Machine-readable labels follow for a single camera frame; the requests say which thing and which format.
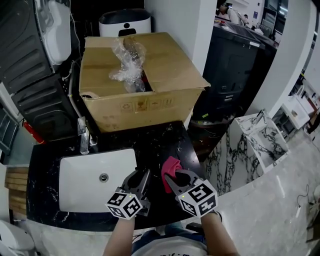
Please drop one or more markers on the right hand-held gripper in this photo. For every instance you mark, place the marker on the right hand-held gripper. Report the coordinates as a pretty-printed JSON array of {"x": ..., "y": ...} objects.
[{"x": 197, "y": 200}]

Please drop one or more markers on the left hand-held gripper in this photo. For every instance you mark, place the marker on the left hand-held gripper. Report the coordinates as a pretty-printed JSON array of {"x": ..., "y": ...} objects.
[{"x": 125, "y": 206}]

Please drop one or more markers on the red cloth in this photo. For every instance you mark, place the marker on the red cloth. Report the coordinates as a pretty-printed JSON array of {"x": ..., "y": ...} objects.
[{"x": 170, "y": 165}]

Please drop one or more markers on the person's left forearm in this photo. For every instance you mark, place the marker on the person's left forearm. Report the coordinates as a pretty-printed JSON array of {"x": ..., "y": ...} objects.
[{"x": 120, "y": 237}]

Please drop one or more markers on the person's right forearm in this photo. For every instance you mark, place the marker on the person's right forearm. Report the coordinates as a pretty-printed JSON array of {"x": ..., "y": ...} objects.
[{"x": 220, "y": 237}]

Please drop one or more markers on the person's blue trousers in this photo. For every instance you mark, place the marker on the person's blue trousers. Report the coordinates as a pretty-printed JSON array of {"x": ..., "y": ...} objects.
[{"x": 148, "y": 233}]

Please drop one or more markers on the white sink basin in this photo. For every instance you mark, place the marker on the white sink basin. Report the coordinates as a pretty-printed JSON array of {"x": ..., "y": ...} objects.
[{"x": 80, "y": 180}]

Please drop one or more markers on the chrome faucet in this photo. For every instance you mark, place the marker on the chrome faucet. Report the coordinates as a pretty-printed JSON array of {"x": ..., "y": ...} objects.
[{"x": 84, "y": 140}]

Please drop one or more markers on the marble pattern sink cabinet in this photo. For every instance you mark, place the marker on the marble pattern sink cabinet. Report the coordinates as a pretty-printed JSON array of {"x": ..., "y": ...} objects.
[{"x": 265, "y": 142}]

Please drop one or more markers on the large cardboard box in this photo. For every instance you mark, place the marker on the large cardboard box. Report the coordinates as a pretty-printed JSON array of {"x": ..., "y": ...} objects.
[{"x": 162, "y": 75}]

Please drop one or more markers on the grey metal washing machine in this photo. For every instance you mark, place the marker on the grey metal washing machine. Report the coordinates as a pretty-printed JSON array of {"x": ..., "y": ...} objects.
[
  {"x": 20, "y": 37},
  {"x": 47, "y": 112}
]

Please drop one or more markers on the red fire extinguisher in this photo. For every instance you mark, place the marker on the red fire extinguisher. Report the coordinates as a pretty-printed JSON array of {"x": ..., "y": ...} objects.
[{"x": 33, "y": 132}]

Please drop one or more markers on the clear plastic wrap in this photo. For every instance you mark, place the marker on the clear plastic wrap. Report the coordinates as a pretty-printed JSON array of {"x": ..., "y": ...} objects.
[{"x": 127, "y": 65}]

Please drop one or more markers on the stack of wooden planks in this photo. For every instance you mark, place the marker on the stack of wooden planks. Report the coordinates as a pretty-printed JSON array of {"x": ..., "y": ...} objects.
[{"x": 17, "y": 190}]

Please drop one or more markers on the tall black appliance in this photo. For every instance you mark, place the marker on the tall black appliance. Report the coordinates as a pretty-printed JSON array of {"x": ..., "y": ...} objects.
[{"x": 230, "y": 70}]

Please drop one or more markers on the white vanity cabinet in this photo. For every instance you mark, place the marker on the white vanity cabinet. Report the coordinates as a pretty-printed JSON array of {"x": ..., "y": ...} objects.
[{"x": 295, "y": 115}]

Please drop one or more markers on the white toilet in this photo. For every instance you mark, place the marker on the white toilet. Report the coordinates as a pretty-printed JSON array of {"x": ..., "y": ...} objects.
[{"x": 15, "y": 240}]

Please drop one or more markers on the white bin with black lid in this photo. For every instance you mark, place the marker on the white bin with black lid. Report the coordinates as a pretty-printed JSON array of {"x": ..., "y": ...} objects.
[{"x": 112, "y": 25}]

